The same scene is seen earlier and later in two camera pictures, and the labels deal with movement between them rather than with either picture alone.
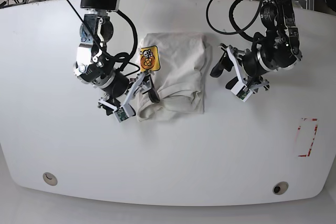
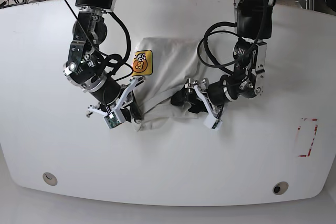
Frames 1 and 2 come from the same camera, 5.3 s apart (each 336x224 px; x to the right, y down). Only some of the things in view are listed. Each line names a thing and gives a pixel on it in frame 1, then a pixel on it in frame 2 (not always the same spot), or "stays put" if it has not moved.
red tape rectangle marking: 308,153 stays put
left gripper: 94,66 → 85,68
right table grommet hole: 280,188 stays put
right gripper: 278,46 → 246,81
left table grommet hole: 50,179 stays put
